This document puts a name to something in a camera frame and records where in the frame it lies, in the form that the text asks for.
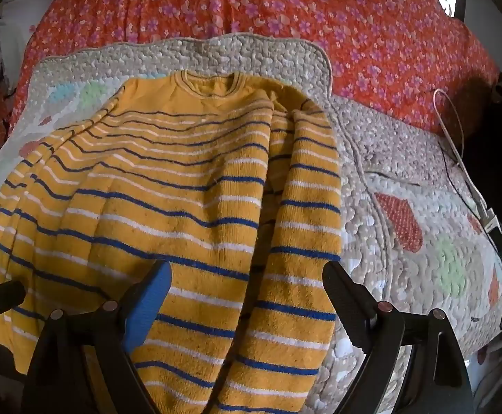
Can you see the yellow striped sweater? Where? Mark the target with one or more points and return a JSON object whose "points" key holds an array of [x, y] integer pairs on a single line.
{"points": [[169, 181]]}

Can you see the white patchwork quilted blanket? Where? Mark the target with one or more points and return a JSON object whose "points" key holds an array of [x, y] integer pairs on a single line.
{"points": [[406, 267]]}

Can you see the black bag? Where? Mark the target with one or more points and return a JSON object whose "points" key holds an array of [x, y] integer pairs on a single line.
{"points": [[501, 138]]}

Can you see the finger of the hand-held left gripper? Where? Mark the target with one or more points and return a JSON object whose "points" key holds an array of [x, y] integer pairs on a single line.
{"points": [[0, 295]]}

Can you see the white charger plug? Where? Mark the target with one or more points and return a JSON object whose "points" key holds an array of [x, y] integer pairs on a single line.
{"points": [[490, 222]]}

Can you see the red floral bedsheet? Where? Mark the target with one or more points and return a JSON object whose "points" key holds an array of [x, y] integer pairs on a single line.
{"points": [[320, 30]]}

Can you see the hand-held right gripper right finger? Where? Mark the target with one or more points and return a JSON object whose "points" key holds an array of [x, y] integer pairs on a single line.
{"points": [[349, 304]]}

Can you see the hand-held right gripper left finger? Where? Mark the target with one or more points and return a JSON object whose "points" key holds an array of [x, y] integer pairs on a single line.
{"points": [[147, 306]]}

